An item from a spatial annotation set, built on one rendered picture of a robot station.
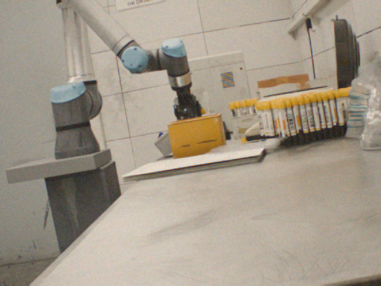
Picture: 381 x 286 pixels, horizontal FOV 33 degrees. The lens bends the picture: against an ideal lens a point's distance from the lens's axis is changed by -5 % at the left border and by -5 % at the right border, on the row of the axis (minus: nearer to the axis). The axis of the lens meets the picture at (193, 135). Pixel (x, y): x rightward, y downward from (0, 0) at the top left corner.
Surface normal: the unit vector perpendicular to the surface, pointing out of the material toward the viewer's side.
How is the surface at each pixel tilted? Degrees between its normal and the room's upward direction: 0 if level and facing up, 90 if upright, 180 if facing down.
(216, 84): 90
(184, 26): 90
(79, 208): 90
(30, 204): 90
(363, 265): 0
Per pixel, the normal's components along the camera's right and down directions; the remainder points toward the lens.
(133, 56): -0.15, 0.07
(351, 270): -0.18, -0.98
